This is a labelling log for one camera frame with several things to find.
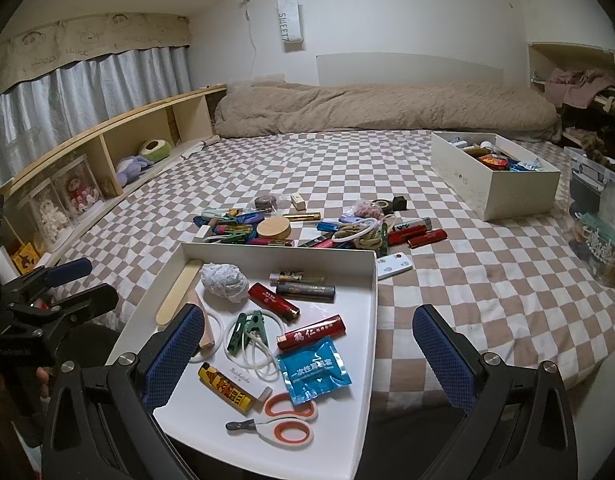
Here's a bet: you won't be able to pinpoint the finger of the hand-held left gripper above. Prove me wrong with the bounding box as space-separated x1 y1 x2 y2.
0 257 93 305
36 282 119 334

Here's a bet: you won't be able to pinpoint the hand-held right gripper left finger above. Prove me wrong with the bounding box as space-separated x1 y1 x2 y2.
41 303 206 480

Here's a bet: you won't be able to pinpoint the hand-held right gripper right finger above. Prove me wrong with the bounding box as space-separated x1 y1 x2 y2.
412 303 579 480

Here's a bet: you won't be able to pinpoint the orange white scissors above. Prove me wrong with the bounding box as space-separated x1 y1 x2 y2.
226 392 319 446

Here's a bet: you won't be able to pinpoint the white shallow cardboard container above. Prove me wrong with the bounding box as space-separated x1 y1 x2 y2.
107 242 378 478

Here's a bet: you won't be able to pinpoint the cream printed lighter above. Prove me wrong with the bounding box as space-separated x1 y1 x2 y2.
268 270 308 285

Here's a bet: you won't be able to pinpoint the person's left hand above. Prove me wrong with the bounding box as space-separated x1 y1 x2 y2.
34 366 52 403

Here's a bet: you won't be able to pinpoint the yellow card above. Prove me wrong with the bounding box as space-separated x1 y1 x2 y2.
10 241 40 275

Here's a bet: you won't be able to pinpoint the display case with white doll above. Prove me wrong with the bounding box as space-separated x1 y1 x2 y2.
20 177 73 251

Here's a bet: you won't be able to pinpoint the yellow lighter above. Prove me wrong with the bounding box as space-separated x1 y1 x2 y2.
197 362 253 415

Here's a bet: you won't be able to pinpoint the flat wooden stick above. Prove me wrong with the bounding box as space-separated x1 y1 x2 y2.
156 258 204 326

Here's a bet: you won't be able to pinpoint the checkered bed sheet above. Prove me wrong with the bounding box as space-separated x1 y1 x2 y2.
47 130 615 480

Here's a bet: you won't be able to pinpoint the display case with red doll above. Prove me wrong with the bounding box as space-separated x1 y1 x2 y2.
52 160 103 228

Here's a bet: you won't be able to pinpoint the white lace ball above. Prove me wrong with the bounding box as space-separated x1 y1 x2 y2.
200 262 249 305

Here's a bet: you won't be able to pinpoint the white remote control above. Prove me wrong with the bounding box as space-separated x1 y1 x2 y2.
376 252 414 282

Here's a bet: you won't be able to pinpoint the plain red lighter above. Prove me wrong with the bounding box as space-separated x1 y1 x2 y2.
248 282 302 323

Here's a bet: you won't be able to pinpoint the dark red lighter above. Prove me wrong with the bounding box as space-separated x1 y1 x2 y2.
407 228 448 250
387 226 428 246

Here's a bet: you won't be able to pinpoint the purple plush toy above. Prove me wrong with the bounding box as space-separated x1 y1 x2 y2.
116 155 150 186

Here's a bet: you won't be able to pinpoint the pile of colourful clothes pegs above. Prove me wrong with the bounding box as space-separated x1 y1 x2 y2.
194 206 258 247

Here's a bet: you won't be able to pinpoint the blue foil packet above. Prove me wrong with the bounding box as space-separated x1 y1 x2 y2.
277 337 352 406

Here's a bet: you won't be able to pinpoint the red lighter with white print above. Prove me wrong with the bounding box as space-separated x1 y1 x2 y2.
277 314 347 351

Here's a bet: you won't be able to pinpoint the avocado plush toy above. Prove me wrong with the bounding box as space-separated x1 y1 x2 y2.
138 139 175 160

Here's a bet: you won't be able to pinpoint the round cork lid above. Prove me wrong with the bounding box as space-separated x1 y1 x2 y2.
256 216 292 241

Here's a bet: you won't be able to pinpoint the clear bag of pink bits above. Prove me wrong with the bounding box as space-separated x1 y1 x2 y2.
352 199 383 221

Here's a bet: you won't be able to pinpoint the tall white cardboard box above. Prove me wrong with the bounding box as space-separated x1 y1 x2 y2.
431 132 561 222

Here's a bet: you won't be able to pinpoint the white curtain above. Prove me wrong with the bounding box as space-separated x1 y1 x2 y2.
0 45 192 193

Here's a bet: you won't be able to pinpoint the heap of mixed small packets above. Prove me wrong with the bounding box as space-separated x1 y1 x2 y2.
450 135 544 173

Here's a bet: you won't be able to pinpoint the wooden bedside shelf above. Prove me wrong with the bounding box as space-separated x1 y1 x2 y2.
0 85 228 273

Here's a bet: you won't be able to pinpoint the clear plastic storage bin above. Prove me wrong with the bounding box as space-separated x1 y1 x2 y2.
565 146 615 288

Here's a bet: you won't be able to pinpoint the beige printed valance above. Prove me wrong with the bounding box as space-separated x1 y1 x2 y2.
0 12 193 106

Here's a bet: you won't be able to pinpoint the beige duvet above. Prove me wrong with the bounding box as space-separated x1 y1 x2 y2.
213 74 563 143

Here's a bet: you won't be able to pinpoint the dark furry bundle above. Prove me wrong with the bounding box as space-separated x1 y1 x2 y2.
577 129 615 178

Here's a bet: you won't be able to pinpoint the clothes in closet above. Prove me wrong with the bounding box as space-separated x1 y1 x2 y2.
542 67 615 108

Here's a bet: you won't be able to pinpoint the hanging white bag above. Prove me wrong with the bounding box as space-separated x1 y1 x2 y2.
277 0 305 53

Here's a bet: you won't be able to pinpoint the small white plastic ring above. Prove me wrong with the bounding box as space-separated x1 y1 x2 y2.
190 310 227 365

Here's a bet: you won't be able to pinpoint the large white plastic ring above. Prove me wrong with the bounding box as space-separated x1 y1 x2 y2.
224 310 288 358

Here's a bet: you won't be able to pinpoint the white cord loop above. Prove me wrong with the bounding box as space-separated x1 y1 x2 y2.
240 335 283 386

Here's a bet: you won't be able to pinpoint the white hoop ring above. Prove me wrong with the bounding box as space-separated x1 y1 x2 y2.
335 217 378 246

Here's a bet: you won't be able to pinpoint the beige rope coil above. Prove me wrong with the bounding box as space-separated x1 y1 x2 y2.
337 214 395 251

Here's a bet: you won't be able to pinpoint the white wall panel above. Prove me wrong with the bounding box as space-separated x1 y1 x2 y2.
316 52 504 88

